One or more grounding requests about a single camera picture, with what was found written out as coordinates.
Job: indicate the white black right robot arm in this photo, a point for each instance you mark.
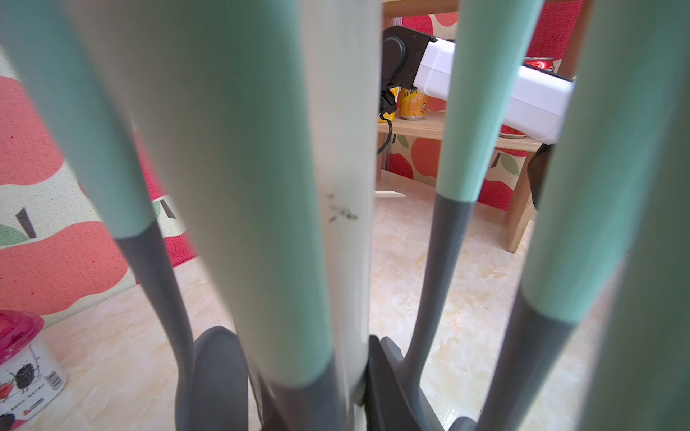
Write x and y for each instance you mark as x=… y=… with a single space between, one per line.
x=480 y=76

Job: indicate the white utensil rack stand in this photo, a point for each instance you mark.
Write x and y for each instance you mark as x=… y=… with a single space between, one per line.
x=342 y=42

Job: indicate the pink lid yogurt cup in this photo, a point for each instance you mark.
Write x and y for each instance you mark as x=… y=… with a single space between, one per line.
x=31 y=376

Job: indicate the grey utensil mint handle right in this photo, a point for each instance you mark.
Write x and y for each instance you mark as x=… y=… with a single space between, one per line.
x=592 y=196

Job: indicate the orange schweppes can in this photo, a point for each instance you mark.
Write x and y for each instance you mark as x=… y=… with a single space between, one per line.
x=413 y=105

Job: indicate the beige spatula mint handle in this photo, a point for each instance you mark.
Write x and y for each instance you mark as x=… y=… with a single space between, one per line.
x=464 y=159

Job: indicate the grey utensil mint handle left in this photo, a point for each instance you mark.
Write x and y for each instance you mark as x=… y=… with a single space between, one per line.
x=59 y=76

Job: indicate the grey utensil mint handle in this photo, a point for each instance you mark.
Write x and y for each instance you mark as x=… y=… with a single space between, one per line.
x=59 y=76
x=592 y=196

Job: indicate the red cola can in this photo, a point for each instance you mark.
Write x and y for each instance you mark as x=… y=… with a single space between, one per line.
x=539 y=63

